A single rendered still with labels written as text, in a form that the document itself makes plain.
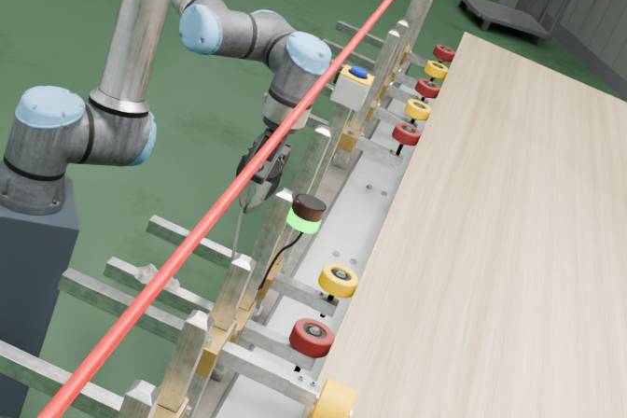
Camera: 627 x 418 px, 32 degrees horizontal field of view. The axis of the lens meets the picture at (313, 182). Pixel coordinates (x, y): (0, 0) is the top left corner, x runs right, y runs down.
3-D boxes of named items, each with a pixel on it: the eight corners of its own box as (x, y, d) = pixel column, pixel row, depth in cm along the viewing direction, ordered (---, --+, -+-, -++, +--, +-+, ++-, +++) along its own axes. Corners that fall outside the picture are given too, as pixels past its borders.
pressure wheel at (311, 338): (270, 378, 204) (291, 329, 199) (280, 356, 211) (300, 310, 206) (309, 396, 203) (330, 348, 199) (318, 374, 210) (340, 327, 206)
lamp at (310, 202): (253, 296, 204) (292, 200, 196) (260, 284, 210) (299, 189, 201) (281, 309, 204) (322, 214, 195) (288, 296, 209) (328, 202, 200)
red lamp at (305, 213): (287, 212, 196) (292, 202, 196) (296, 200, 202) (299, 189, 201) (318, 225, 196) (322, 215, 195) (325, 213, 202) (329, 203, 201)
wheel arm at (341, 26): (334, 31, 413) (338, 20, 412) (335, 29, 416) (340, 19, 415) (438, 76, 411) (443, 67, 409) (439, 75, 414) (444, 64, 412)
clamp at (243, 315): (207, 341, 203) (215, 319, 201) (229, 308, 215) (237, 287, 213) (234, 353, 202) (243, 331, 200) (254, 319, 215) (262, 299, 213)
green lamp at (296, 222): (283, 223, 197) (287, 213, 197) (291, 211, 203) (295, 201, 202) (313, 237, 197) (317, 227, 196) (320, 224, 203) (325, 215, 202)
